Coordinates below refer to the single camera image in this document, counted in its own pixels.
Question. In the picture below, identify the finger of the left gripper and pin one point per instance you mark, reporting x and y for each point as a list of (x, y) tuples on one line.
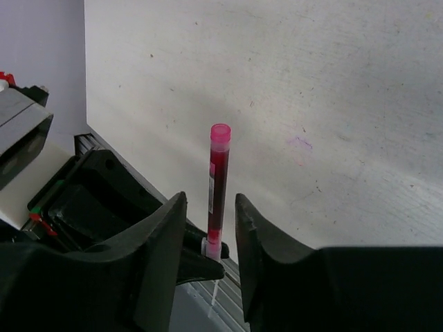
[(194, 265)]

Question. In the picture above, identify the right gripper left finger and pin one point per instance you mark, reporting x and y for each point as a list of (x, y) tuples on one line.
[(125, 283)]

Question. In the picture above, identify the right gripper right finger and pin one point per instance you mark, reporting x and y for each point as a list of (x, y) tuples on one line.
[(288, 286)]

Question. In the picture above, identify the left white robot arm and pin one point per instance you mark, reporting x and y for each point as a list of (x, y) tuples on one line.
[(66, 202)]

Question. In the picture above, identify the clear pen cap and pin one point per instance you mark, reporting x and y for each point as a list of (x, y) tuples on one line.
[(212, 248)]

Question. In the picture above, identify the red pen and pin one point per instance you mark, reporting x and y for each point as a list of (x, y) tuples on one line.
[(220, 135)]

